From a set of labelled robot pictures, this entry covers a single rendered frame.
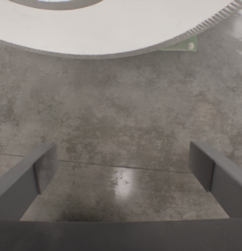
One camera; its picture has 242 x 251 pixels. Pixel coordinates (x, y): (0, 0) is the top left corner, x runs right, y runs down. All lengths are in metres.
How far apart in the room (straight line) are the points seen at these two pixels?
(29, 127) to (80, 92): 0.37
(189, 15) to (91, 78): 0.63
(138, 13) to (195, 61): 0.55
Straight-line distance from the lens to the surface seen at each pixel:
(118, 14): 0.64
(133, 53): 0.81
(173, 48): 1.09
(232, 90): 1.09
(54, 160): 0.17
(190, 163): 0.17
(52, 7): 0.67
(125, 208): 0.97
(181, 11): 0.63
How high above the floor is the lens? 0.93
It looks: 78 degrees down
